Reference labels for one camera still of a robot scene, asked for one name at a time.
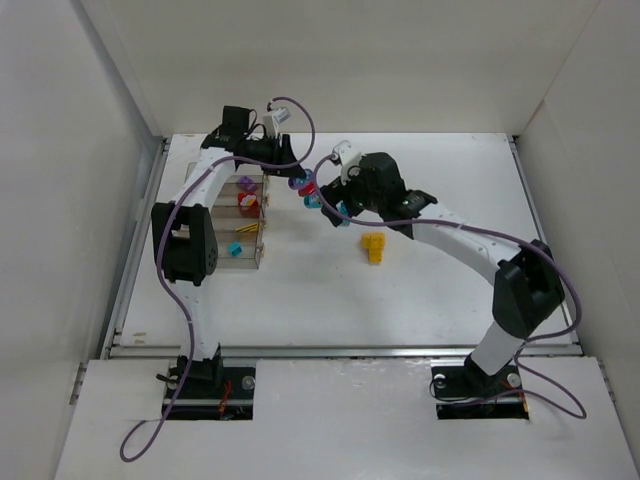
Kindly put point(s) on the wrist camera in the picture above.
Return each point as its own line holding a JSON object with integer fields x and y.
{"x": 273, "y": 119}
{"x": 346, "y": 156}

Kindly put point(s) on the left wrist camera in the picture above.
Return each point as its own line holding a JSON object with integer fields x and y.
{"x": 273, "y": 119}

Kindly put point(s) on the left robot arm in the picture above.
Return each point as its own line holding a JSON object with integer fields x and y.
{"x": 185, "y": 244}

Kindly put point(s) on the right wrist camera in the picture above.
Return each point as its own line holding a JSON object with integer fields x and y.
{"x": 346, "y": 156}

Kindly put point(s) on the yellow lego plate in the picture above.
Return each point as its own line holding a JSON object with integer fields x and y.
{"x": 249, "y": 228}

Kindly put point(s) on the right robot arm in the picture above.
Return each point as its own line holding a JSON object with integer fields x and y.
{"x": 526, "y": 288}

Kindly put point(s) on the red round lego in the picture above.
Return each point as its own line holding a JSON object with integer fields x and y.
{"x": 248, "y": 205}

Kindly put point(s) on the yellow lego figure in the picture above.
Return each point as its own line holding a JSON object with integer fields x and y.
{"x": 374, "y": 243}

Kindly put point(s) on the teal lego brick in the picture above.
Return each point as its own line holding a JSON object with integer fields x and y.
{"x": 235, "y": 249}

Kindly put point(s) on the purple flower lego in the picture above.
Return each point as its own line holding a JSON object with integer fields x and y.
{"x": 299, "y": 183}

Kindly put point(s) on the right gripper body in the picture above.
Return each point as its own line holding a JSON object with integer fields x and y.
{"x": 338, "y": 193}

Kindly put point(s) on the purple lego block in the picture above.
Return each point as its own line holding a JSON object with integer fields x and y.
{"x": 246, "y": 184}

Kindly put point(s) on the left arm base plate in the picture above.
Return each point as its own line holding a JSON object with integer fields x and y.
{"x": 227, "y": 395}

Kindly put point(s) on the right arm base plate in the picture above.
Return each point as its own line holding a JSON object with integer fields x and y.
{"x": 461, "y": 394}

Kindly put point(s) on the teal base lego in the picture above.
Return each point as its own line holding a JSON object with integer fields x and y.
{"x": 341, "y": 207}

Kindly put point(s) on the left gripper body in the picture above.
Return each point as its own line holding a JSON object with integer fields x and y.
{"x": 285, "y": 151}

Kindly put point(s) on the red arch lego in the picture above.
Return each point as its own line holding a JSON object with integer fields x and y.
{"x": 307, "y": 190}

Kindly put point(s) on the teal frog lego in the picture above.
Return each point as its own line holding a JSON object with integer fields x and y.
{"x": 312, "y": 202}

